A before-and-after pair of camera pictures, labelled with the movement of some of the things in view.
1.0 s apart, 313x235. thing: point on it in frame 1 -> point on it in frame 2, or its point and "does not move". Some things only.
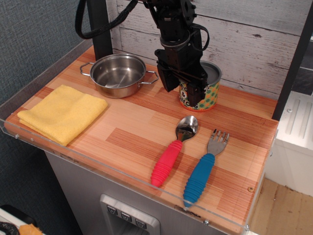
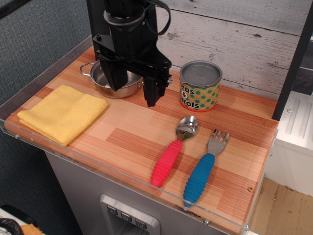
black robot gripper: (182, 53) -> (133, 44)
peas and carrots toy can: (213, 72) does not move
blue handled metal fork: (202, 172) does not move
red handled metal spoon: (187, 126) does not move
